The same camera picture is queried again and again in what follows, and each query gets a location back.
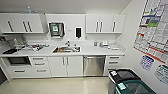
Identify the stainless steel dishwasher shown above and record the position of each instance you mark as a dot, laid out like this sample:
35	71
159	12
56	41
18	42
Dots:
94	66

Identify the blue dish soap bottle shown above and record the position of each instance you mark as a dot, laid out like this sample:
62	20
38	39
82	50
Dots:
95	43

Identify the black soap dispenser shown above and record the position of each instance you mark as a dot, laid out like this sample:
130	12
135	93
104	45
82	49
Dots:
78	32

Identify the chrome sink faucet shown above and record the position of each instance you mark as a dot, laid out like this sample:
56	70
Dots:
67	43

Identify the steel kitchen sink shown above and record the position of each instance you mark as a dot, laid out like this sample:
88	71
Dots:
66	50

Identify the stack of white dishes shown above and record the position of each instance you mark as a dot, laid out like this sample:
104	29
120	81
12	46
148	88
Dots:
105	44

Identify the white base cabinet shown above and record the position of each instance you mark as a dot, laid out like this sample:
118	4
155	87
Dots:
66	66

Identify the steel paper towel dispenser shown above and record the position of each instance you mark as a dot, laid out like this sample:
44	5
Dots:
56	29

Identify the grey bin black lid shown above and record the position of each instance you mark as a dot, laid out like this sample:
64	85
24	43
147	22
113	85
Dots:
123	74

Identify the grey bin green lid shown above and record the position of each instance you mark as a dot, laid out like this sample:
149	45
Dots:
135	88

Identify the teal bottle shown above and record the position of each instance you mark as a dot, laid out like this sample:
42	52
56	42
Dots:
29	10

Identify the black built-in microwave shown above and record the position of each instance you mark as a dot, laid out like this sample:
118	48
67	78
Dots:
18	61

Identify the black tray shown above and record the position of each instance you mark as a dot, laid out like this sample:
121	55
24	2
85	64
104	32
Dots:
9	51

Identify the white wall cabinet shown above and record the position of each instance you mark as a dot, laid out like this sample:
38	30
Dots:
20	23
105	23

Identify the small blue wall sign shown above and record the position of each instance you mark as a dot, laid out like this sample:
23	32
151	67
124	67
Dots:
146	62

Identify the large colourful wall poster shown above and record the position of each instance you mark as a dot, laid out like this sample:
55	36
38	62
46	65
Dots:
153	30

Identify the small green wall sign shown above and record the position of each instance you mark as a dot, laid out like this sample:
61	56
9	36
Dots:
161	74

